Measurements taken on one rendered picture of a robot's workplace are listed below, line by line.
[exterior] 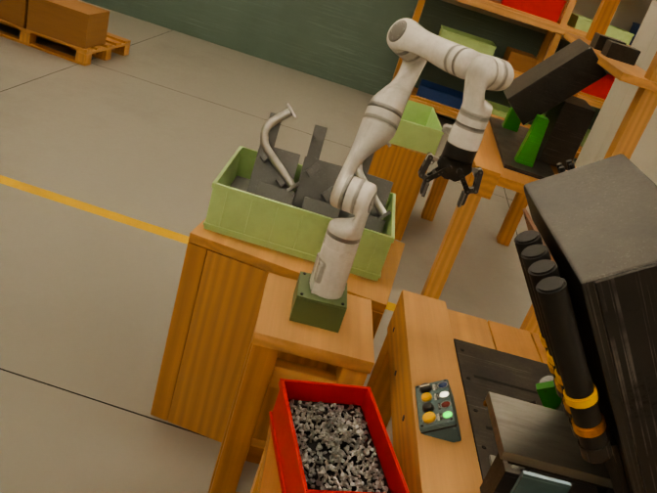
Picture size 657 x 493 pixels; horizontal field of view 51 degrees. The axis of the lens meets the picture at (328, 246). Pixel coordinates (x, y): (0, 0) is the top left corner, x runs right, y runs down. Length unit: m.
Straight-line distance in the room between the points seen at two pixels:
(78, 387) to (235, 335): 0.71
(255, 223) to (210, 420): 0.79
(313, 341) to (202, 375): 0.81
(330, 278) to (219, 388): 0.88
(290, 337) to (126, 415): 1.08
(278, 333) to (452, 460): 0.55
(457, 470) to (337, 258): 0.60
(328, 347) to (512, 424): 0.64
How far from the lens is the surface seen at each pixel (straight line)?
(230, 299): 2.32
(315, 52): 8.43
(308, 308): 1.81
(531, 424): 1.32
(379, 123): 1.72
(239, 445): 2.00
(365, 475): 1.43
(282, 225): 2.24
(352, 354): 1.79
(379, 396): 2.17
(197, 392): 2.57
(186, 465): 2.57
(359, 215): 1.70
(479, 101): 1.56
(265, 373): 1.83
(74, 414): 2.69
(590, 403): 1.02
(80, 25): 6.57
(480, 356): 1.90
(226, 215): 2.27
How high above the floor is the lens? 1.83
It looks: 26 degrees down
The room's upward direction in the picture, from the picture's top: 18 degrees clockwise
